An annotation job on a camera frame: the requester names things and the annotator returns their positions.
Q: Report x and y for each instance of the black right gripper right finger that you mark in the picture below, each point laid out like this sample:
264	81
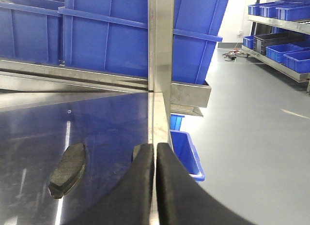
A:
181	201

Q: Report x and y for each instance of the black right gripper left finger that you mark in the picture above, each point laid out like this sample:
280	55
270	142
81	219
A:
129	202

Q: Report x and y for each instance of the dark grey brake pad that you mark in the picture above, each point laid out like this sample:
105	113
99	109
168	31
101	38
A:
68	171

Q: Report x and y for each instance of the blue bin under table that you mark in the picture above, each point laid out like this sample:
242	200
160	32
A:
185	149

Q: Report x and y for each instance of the large blue bin right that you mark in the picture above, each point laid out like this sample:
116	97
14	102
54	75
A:
112	36

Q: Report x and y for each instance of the large blue bin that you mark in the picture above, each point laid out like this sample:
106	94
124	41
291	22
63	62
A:
31	30
112	36

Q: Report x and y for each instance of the black crate on shelf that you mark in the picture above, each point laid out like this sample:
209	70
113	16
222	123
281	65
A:
261	42

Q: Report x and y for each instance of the steel shelf with bins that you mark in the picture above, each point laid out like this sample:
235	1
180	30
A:
278	16

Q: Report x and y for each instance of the large blue bin left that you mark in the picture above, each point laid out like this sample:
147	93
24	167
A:
31	30

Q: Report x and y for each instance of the steel rack frame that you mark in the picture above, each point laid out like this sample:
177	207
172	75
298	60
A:
164	95

